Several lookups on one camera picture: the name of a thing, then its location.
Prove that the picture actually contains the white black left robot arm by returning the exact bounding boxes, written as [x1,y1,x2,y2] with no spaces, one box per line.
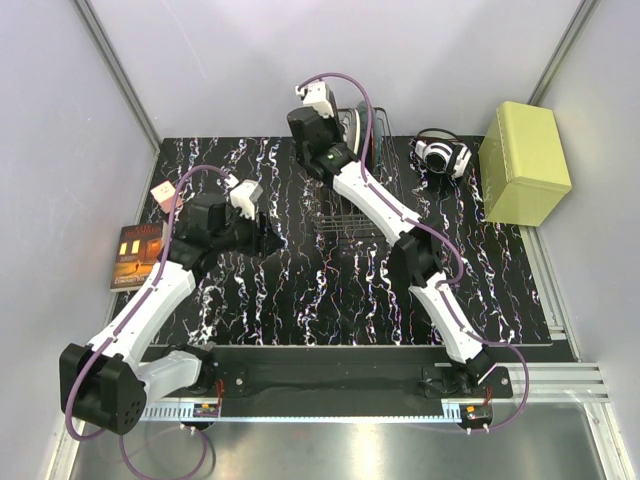
[59,191,284,440]

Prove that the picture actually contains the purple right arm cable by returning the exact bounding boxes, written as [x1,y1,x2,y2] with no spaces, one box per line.
[294,73,531,435]

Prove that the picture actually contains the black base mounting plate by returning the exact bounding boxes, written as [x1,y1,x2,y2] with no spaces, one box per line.
[94,343,581,420]

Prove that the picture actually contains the light teal plate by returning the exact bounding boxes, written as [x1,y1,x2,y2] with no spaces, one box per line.
[347,101,368,155]

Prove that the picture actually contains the black white headphones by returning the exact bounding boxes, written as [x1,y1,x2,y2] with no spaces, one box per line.
[413,127,474,180]

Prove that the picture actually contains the pink cube socket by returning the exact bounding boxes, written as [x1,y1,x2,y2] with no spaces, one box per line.
[150,181,183,214]

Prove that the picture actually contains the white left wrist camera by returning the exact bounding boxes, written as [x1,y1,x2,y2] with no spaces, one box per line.
[225,175,263,220]

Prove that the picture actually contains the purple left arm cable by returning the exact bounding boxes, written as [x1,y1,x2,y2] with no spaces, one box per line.
[64,164,241,479]

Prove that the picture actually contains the white blue striped plate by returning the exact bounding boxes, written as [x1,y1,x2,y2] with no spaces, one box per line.
[339,108,352,143]

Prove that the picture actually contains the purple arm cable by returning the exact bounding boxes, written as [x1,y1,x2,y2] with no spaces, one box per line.
[64,164,241,479]
[294,73,531,435]

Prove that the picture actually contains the dark wire dish rack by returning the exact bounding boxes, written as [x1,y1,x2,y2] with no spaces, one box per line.
[308,129,404,238]

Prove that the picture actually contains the dark cover book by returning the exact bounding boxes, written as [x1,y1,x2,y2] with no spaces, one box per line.
[110,221,168,292]

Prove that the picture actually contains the aluminium rail frame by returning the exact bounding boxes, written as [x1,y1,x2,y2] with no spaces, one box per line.
[50,362,639,479]

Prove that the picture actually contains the yellow green box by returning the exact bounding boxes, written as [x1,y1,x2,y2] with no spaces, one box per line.
[478,101,572,227]

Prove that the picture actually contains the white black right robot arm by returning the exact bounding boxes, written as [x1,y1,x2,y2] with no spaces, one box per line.
[287,107,496,397]

